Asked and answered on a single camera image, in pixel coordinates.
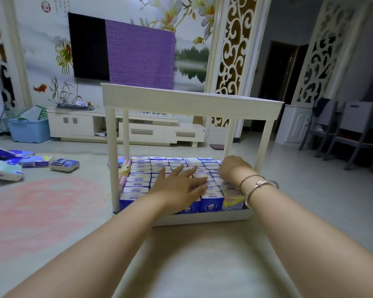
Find white lattice screen panel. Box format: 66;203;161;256
214;0;265;128
0;0;17;113
292;0;366;105

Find black flat television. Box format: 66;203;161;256
67;12;176;90

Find dark wooden door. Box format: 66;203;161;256
259;41;310;106

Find thin red string bracelet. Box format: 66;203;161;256
238;175;267;188

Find light blue plastic bin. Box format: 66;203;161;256
7;117;51;144

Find white two-tier storage rack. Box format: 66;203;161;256
101;83;285;227

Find person's left forearm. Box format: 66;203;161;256
2;190;175;298

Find person's right forearm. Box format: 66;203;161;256
240;175;373;298

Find person's left hand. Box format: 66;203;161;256
149;164;210;215

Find rows of blue tissue packets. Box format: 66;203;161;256
119;156;247;215

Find white low cabinet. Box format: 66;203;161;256
275;103;315;147

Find white television cabinet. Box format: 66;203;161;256
46;106;206;148

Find dark garment on chair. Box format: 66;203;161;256
312;97;331;119

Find grey wooden chair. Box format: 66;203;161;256
299;97;340;158
324;101;373;173

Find green checkered cloth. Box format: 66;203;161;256
14;105;48;122

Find purple patterned cover cloth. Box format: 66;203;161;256
105;20;176;90

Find person's right hand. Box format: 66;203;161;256
219;155;257;187

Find silver bangle bracelet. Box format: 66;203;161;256
245;180;280;209

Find pink tissue packets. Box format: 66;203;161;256
117;156;132;196

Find scattered pile of tissue packs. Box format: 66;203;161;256
0;145;80;184

